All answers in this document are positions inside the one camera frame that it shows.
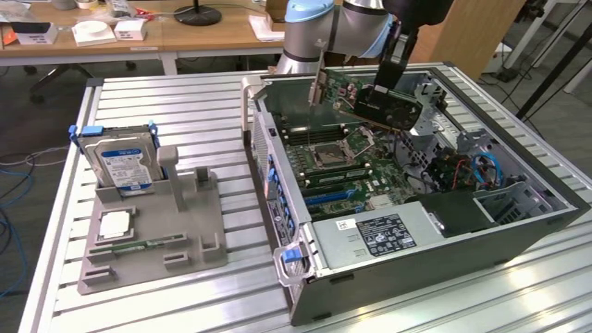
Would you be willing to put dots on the black rear panel switch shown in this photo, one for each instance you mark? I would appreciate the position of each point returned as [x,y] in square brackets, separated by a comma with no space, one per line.
[273,132]

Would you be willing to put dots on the small white box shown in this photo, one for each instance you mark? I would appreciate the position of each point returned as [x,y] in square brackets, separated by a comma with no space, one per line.
[130,31]

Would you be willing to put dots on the black chair base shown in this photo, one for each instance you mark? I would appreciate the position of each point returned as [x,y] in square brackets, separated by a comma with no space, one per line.
[61,74]

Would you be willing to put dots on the white paper stack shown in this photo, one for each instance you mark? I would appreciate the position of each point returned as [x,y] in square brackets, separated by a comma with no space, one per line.
[266,33]

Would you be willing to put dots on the brown cardboard box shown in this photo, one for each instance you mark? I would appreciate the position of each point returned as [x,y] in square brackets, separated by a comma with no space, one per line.
[277,10]

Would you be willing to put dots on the white table frame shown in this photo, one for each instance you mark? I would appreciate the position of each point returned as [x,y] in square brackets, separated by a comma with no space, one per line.
[525,41]

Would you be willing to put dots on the black round lamp base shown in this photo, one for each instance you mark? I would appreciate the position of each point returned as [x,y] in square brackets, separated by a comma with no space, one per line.
[197,17]

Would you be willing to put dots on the metal socket cover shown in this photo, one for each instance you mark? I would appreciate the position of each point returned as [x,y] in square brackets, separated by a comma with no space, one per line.
[363,138]

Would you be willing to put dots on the wooden cabinet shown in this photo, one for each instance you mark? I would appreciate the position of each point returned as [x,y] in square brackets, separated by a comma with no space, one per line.
[463,45]

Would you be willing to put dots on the hard disk in blue carrier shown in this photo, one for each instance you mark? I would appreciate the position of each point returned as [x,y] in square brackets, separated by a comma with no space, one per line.
[121,166]

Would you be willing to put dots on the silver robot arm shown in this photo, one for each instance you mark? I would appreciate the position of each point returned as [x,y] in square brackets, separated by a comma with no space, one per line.
[342,31]

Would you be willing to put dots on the silver CPU chip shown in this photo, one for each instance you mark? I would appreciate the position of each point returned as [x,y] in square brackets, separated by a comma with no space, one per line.
[115,226]

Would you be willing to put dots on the wooden desk white frame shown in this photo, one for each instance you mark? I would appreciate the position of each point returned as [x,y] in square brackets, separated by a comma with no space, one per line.
[65,50]

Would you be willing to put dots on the white boxes on desk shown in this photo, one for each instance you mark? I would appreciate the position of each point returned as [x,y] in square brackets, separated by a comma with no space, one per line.
[95,34]

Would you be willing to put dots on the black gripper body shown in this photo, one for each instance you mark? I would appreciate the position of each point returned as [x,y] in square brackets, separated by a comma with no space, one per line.
[421,12]

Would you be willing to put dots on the black floor power strip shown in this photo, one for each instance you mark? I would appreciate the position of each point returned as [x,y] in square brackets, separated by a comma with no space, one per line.
[509,74]

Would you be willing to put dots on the metal CPU socket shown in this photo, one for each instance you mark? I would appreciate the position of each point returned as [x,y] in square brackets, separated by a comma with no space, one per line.
[331,156]

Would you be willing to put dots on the perforated metal disk bay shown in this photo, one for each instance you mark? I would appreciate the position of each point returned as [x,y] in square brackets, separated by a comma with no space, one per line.
[430,145]

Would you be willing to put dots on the loose green RAM stick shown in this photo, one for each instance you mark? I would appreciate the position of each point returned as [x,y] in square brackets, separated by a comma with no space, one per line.
[139,246]

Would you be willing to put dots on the orange white box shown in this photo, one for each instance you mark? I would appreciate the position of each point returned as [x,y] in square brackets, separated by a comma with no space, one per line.
[6,38]

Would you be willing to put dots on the green motherboard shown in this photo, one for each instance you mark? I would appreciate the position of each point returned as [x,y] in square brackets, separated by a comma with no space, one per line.
[385,173]

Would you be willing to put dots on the low grey disk bay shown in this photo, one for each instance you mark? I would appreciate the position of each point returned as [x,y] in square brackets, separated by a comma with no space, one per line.
[518,197]

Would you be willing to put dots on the grey cup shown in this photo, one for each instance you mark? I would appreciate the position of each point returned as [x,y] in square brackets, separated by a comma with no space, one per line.
[65,4]

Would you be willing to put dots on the grey parts rack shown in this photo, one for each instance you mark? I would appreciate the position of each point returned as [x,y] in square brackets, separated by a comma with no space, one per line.
[153,225]

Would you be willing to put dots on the black tripod pole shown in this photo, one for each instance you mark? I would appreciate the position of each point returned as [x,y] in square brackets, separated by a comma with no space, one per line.
[555,71]

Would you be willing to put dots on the green graphics card black fan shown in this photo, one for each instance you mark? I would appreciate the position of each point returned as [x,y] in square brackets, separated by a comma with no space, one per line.
[342,86]

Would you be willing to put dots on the blue card retention clip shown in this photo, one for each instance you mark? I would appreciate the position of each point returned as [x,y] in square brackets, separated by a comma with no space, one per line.
[278,190]
[285,211]
[273,172]
[291,229]

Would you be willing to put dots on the empty black RAM slot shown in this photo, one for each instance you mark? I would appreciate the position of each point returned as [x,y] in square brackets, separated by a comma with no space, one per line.
[325,132]
[325,138]
[325,135]

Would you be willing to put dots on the white box black lid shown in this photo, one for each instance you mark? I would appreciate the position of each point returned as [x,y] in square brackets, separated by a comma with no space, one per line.
[35,36]

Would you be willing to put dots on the silver chipset heatsink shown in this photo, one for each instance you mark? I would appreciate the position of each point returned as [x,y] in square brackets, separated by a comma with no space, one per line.
[382,202]

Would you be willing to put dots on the black open PC case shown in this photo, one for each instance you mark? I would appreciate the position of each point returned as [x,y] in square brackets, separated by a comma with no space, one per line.
[417,277]

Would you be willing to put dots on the grey power supply unit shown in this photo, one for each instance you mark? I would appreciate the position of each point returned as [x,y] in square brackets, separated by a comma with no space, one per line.
[342,243]

